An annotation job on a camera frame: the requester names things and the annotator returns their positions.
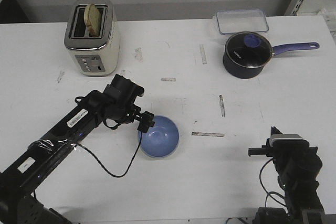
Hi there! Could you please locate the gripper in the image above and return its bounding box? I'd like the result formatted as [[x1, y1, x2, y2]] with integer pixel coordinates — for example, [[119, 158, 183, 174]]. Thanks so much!
[[247, 126, 318, 161], [103, 91, 155, 133]]

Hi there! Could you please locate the blue bowl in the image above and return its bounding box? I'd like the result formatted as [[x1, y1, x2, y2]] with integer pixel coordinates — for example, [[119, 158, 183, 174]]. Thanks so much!
[[138, 115, 180, 158]]

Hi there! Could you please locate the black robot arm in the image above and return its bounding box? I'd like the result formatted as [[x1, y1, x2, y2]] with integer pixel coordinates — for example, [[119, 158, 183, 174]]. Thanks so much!
[[1, 87, 154, 223], [248, 126, 326, 223]]

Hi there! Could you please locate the cream silver toaster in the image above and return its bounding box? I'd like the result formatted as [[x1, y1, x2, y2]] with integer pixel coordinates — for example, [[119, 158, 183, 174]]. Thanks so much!
[[64, 0, 120, 77]]

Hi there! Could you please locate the dark blue saucepan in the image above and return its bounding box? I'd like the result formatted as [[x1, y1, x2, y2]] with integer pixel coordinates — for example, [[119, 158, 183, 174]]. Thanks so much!
[[223, 31, 320, 79]]

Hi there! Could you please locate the glass pot lid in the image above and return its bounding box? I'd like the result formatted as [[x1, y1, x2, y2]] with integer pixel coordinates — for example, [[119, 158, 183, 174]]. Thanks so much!
[[225, 32, 273, 68]]

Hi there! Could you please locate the toast slice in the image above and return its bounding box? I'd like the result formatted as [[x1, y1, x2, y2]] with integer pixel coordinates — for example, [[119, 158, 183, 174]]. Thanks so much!
[[83, 4, 101, 37]]

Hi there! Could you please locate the clear plastic container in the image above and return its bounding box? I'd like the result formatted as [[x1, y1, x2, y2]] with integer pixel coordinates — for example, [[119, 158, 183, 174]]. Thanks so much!
[[213, 9, 269, 35]]

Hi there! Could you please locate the right black cable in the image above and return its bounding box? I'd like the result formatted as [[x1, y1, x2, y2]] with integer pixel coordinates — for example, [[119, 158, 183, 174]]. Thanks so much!
[[227, 158, 288, 224]]

